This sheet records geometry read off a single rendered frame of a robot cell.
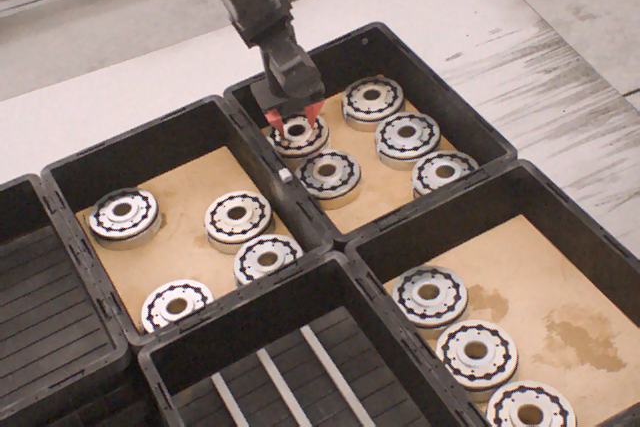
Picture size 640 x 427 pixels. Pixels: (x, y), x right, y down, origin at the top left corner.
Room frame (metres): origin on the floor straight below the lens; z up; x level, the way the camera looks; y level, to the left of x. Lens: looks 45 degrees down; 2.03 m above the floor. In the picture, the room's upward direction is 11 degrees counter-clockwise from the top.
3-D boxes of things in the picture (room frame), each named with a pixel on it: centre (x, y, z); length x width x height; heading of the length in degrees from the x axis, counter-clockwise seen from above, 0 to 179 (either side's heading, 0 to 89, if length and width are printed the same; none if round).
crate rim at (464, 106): (1.21, -0.08, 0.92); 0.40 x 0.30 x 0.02; 21
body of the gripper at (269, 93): (1.28, 0.02, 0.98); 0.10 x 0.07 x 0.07; 104
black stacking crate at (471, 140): (1.21, -0.08, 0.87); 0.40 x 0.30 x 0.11; 21
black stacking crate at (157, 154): (1.10, 0.20, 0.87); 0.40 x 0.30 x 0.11; 21
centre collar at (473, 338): (0.81, -0.15, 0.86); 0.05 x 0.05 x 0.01
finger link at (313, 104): (1.29, 0.01, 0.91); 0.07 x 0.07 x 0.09; 14
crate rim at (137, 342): (1.10, 0.20, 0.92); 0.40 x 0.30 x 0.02; 21
